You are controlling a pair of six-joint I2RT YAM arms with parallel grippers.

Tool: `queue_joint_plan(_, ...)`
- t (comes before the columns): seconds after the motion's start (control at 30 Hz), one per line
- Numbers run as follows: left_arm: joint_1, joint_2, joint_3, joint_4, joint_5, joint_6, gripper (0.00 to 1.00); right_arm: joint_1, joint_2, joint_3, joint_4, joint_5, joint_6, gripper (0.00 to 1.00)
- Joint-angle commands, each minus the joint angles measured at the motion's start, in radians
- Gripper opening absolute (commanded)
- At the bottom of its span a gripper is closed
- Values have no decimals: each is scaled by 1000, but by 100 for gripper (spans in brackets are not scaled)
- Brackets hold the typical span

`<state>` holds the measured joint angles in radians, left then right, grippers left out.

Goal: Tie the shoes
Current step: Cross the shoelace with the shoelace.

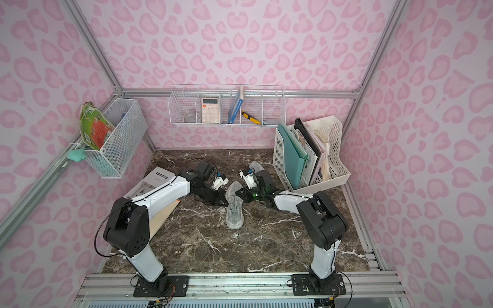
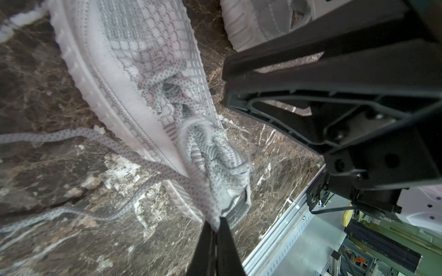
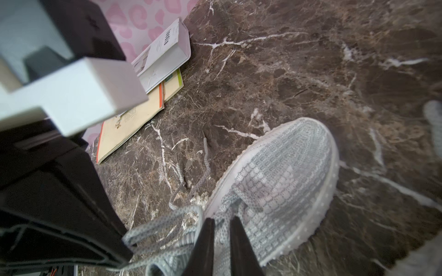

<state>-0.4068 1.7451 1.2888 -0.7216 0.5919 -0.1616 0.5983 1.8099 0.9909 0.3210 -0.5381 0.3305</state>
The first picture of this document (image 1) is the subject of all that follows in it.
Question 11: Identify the black clipboard folder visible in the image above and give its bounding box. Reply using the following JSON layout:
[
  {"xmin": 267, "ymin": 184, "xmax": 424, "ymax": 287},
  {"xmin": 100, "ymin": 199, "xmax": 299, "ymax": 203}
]
[{"xmin": 294, "ymin": 118, "xmax": 326, "ymax": 186}]

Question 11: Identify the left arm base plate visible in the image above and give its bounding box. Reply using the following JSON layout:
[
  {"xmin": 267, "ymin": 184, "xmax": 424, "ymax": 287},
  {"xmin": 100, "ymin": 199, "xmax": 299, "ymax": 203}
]
[{"xmin": 133, "ymin": 274, "xmax": 190, "ymax": 299}]

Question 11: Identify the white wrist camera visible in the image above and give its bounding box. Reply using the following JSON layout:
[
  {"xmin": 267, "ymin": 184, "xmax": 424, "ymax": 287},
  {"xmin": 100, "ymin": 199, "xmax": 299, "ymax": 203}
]
[
  {"xmin": 211, "ymin": 173, "xmax": 229, "ymax": 191},
  {"xmin": 240, "ymin": 168, "xmax": 257, "ymax": 190}
]

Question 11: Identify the yellow black utility knife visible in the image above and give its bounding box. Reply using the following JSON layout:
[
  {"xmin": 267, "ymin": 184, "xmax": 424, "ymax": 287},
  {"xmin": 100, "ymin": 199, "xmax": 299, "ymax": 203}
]
[{"xmin": 241, "ymin": 112, "xmax": 261, "ymax": 124}]

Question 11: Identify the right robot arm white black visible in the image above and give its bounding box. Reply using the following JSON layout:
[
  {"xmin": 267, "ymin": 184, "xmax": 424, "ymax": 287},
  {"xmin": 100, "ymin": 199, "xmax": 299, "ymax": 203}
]
[{"xmin": 236, "ymin": 168, "xmax": 348, "ymax": 281}]

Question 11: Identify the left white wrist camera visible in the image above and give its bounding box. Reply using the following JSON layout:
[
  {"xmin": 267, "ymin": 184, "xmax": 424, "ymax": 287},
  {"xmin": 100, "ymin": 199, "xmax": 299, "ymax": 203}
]
[{"xmin": 211, "ymin": 173, "xmax": 229, "ymax": 191}]

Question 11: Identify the white wire side basket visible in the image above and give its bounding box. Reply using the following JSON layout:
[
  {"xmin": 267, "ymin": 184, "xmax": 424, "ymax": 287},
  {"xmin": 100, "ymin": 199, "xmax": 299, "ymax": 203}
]
[{"xmin": 82, "ymin": 98, "xmax": 148, "ymax": 178}]

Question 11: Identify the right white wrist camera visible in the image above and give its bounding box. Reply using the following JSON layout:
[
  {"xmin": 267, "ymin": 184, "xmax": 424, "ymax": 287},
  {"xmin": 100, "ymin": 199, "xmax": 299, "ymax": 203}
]
[{"xmin": 240, "ymin": 168, "xmax": 257, "ymax": 190}]

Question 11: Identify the blue book in shelf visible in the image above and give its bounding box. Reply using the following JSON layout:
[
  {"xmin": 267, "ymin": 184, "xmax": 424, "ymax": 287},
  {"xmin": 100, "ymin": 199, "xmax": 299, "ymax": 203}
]
[{"xmin": 227, "ymin": 85, "xmax": 244, "ymax": 124}]

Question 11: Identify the grey knit sneaker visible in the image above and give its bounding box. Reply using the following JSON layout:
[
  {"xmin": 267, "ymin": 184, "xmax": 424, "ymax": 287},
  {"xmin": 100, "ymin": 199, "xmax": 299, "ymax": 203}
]
[
  {"xmin": 249, "ymin": 161, "xmax": 264, "ymax": 175},
  {"xmin": 225, "ymin": 181, "xmax": 244, "ymax": 230}
]

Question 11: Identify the green red snack bag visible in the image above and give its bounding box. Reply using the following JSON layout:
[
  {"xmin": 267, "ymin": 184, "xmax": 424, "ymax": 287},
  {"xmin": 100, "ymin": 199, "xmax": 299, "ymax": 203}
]
[{"xmin": 79, "ymin": 101, "xmax": 115, "ymax": 151}]

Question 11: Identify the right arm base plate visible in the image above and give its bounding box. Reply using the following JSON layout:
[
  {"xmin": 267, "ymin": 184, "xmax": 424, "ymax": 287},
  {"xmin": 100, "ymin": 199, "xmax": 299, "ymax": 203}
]
[{"xmin": 286, "ymin": 273, "xmax": 347, "ymax": 297}]

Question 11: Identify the white pink calculator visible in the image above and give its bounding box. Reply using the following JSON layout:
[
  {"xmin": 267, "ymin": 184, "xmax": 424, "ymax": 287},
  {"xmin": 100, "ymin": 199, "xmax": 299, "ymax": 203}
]
[{"xmin": 201, "ymin": 98, "xmax": 220, "ymax": 124}]

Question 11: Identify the teal folder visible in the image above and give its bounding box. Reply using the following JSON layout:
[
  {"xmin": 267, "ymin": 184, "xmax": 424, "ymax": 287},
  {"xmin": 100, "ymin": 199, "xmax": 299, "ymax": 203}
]
[{"xmin": 277, "ymin": 121, "xmax": 308, "ymax": 190}]

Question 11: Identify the cream orange thin book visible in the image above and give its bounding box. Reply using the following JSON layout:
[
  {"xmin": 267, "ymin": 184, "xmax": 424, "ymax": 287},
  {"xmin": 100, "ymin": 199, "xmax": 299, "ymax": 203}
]
[{"xmin": 150, "ymin": 200, "xmax": 180, "ymax": 240}]

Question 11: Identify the clear glass bowl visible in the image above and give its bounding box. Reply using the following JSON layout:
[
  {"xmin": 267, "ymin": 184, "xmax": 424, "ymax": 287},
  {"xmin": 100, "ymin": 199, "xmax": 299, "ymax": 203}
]
[{"xmin": 183, "ymin": 110, "xmax": 197, "ymax": 124}]

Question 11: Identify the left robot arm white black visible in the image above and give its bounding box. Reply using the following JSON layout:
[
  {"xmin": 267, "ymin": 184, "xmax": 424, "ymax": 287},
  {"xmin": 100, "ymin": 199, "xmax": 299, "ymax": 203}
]
[{"xmin": 103, "ymin": 162, "xmax": 229, "ymax": 283}]

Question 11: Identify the white hardcover book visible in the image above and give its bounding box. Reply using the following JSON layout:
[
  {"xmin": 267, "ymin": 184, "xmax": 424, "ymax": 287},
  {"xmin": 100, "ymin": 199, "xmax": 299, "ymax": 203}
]
[{"xmin": 124, "ymin": 167, "xmax": 175, "ymax": 199}]

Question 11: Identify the white wire wall shelf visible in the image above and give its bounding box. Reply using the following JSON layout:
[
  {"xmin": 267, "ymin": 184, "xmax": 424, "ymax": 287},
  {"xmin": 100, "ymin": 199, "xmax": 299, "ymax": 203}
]
[{"xmin": 168, "ymin": 85, "xmax": 287, "ymax": 127}]

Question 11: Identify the mint green hook clip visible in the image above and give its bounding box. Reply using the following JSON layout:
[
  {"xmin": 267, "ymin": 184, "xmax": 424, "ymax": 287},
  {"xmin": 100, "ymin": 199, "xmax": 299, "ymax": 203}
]
[{"xmin": 67, "ymin": 148, "xmax": 87, "ymax": 162}]

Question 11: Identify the white plastic file organizer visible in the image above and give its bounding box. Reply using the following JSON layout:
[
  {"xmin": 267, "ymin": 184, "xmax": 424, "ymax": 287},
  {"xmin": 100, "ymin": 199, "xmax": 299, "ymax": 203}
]
[{"xmin": 273, "ymin": 115, "xmax": 350, "ymax": 194}]

